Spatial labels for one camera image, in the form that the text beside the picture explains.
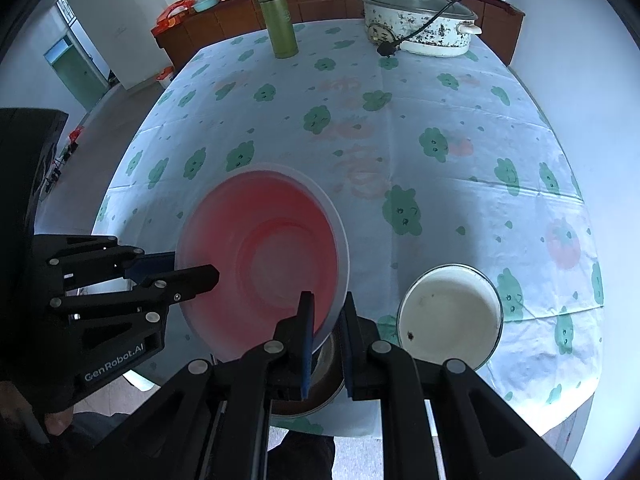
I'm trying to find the red plastic bowl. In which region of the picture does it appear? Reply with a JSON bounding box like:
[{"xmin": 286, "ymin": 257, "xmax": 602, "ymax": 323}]
[{"xmin": 176, "ymin": 164, "xmax": 350, "ymax": 362}]

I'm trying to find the white enamel bowl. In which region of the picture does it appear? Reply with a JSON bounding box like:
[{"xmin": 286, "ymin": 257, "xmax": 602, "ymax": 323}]
[{"xmin": 396, "ymin": 263, "xmax": 503, "ymax": 370}]

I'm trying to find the person's left hand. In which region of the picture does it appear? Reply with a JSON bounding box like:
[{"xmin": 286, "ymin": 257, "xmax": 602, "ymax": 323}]
[{"xmin": 0, "ymin": 382, "xmax": 74, "ymax": 444}]

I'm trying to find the stainless steel bowl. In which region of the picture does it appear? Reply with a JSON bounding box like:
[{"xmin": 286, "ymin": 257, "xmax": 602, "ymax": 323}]
[{"xmin": 272, "ymin": 333, "xmax": 344, "ymax": 418}]

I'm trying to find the white plastic bucket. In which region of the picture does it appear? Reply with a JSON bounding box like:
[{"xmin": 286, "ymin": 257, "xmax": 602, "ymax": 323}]
[{"xmin": 155, "ymin": 66, "xmax": 175, "ymax": 89}]

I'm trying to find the green door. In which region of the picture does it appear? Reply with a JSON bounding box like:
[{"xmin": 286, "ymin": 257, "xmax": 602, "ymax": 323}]
[{"xmin": 44, "ymin": 36, "xmax": 107, "ymax": 112}]

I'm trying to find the brown wooden sideboard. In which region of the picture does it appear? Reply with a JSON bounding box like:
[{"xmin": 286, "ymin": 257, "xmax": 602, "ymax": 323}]
[{"xmin": 152, "ymin": 0, "xmax": 525, "ymax": 70}]

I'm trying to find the orange plastic basket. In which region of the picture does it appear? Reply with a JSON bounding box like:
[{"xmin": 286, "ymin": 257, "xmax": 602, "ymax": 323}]
[{"xmin": 151, "ymin": 0, "xmax": 198, "ymax": 37}]

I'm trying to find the teal basin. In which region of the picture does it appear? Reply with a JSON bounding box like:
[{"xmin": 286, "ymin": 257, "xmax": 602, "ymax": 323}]
[{"xmin": 192, "ymin": 0, "xmax": 220, "ymax": 13}]

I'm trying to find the floral patterned tablecloth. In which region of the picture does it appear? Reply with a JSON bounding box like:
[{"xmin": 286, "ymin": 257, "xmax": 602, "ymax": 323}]
[{"xmin": 93, "ymin": 20, "xmax": 603, "ymax": 433}]

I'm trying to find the green thermos bottle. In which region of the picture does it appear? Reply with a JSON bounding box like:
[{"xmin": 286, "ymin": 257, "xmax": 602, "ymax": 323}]
[{"xmin": 257, "ymin": 0, "xmax": 298, "ymax": 58}]

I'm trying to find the white floral electric cooker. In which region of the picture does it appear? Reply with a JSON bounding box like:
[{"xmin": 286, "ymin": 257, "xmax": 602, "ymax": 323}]
[{"xmin": 361, "ymin": 0, "xmax": 482, "ymax": 58}]

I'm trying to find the black power cord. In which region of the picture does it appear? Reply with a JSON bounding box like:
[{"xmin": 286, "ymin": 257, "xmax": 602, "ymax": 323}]
[{"xmin": 375, "ymin": 0, "xmax": 464, "ymax": 58}]

